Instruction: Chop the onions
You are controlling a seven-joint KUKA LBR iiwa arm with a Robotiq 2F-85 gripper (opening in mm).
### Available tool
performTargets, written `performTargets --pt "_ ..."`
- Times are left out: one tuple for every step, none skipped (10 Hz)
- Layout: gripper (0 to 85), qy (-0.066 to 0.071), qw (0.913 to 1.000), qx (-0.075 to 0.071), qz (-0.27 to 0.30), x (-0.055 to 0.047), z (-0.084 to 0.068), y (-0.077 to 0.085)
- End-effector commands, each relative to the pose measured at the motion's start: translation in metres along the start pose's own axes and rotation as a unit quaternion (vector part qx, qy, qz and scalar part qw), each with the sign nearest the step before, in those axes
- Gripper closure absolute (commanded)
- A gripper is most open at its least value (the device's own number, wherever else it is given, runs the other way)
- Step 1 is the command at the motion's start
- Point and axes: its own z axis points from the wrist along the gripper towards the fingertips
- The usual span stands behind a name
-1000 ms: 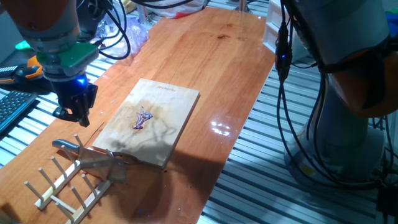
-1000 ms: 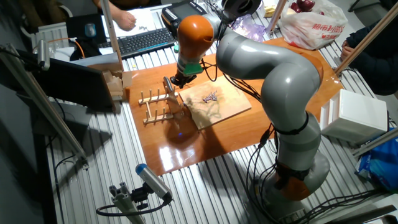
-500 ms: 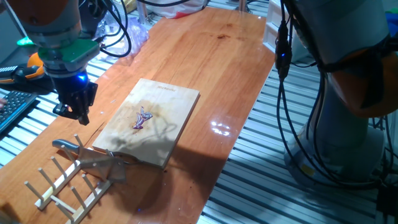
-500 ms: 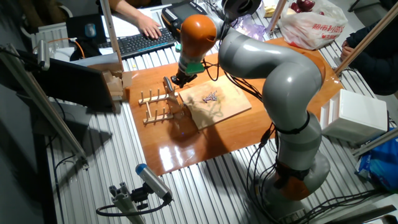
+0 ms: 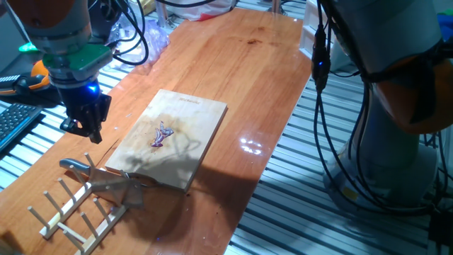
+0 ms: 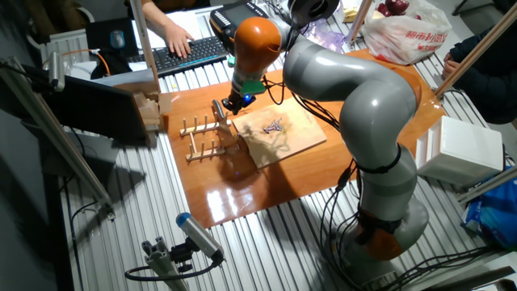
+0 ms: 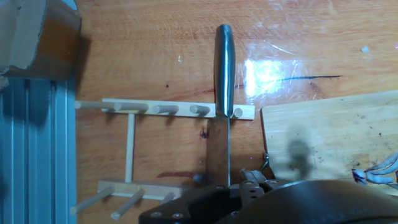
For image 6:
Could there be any person's bare hand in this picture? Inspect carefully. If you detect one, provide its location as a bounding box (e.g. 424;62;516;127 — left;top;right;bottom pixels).
441;51;462;81
162;22;195;60

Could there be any person's forearm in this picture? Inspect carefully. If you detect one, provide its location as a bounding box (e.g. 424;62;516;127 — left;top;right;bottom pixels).
140;0;179;37

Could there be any green gripper mount plate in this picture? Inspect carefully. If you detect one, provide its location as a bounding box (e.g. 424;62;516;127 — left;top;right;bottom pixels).
226;55;267;97

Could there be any long aluminium frame profile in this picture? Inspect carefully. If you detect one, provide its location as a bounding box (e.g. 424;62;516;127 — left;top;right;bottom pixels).
0;56;116;221

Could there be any white plastic drawer box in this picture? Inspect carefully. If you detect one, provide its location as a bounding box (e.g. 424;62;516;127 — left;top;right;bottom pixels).
414;115;506;188

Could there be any white shopping bag red print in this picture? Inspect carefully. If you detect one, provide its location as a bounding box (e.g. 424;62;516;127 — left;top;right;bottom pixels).
360;0;453;66

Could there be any wooden peg dish rack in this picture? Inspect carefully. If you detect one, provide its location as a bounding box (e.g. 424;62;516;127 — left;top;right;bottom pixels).
179;114;234;163

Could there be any white paper sheet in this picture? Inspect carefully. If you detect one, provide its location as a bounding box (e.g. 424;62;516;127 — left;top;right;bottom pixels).
131;11;204;51

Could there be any black mouse mat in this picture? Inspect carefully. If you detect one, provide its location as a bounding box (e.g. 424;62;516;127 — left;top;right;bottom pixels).
85;19;141;80

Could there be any black camera cable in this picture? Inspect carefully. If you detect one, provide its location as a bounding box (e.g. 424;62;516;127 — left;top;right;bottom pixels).
124;255;221;283

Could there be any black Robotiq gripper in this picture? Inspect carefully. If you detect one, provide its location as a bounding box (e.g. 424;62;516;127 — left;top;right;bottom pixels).
221;91;248;116

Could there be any blue plastic bag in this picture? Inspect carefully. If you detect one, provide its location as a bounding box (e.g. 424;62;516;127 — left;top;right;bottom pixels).
460;167;517;250

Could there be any silver camera with blue end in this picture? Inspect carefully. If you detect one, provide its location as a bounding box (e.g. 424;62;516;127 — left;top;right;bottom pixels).
174;211;226;262

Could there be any orange black teach pendant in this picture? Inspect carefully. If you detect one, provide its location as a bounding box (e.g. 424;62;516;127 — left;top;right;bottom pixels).
208;0;270;53

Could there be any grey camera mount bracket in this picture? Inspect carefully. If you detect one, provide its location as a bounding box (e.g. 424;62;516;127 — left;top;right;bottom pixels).
141;235;195;291

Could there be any orange cable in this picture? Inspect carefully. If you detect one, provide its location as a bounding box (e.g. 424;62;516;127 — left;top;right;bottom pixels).
60;48;111;78

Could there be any steel cleaver knife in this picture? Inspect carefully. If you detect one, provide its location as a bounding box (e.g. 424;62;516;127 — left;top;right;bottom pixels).
211;99;240;150

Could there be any wooden cutting board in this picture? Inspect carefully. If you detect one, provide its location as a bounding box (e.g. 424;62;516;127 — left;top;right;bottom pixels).
232;108;328;170

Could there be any black computer keyboard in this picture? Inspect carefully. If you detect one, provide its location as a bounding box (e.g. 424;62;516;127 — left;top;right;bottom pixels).
128;36;230;79

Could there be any silver stick camera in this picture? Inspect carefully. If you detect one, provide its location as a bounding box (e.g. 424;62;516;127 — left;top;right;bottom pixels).
48;50;67;93

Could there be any black flat monitor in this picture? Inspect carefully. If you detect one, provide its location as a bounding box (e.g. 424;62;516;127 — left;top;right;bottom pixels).
40;74;151;148

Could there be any whole red onion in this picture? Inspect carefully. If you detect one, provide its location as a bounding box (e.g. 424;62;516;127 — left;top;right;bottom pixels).
385;0;410;17
376;1;393;19

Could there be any clear plastic bag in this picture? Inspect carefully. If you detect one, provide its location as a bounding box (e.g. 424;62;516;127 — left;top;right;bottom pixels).
301;17;349;54

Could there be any dark jacket sleeved forearm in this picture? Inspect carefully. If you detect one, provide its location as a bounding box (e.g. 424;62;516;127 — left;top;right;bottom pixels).
448;22;517;125

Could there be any grey computer mouse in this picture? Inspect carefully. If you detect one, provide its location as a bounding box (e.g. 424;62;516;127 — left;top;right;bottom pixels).
109;29;127;51

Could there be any aluminium frame post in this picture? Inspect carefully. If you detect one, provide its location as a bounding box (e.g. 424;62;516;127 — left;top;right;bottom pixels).
128;0;161;88
346;0;374;44
433;2;517;98
456;165;517;205

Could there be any black filament spool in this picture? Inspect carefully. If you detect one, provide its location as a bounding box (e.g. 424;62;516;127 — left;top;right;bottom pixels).
287;0;342;29

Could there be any red onion wedge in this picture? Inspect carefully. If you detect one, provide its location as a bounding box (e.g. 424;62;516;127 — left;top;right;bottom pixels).
262;117;284;135

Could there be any yellow white small box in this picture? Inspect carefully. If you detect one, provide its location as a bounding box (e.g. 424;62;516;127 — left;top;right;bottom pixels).
342;6;362;24

